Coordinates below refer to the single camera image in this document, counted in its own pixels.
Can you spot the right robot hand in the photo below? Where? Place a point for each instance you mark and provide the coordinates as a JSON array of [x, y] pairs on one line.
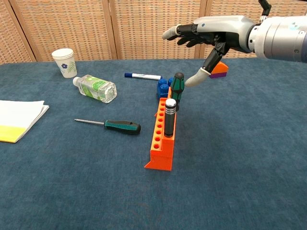
[[227, 28]]

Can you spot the silver black precision screwdriver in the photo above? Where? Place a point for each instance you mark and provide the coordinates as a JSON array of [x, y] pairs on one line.
[[169, 119]]

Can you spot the orange tool rack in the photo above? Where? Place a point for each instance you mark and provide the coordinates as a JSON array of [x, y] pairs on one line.
[[168, 151]]

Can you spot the orange and purple building block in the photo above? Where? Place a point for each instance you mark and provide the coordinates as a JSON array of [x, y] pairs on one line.
[[220, 69]]

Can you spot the blue building block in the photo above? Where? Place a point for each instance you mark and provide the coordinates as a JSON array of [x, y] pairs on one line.
[[163, 89]]

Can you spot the white marker blue cap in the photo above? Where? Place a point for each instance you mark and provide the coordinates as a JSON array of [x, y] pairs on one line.
[[144, 76]]

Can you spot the clear plastic water bottle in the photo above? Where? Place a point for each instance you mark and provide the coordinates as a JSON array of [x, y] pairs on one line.
[[96, 87]]

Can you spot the woven bamboo folding screen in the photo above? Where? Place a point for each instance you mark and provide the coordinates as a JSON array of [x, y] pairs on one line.
[[72, 24]]

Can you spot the white floral paper cup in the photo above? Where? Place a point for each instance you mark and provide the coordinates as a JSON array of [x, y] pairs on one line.
[[64, 62]]

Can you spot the blue felt tablecloth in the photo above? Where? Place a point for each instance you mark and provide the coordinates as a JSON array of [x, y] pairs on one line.
[[72, 191]]

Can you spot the white yellow notepad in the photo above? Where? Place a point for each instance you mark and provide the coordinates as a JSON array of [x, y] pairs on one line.
[[16, 115]]

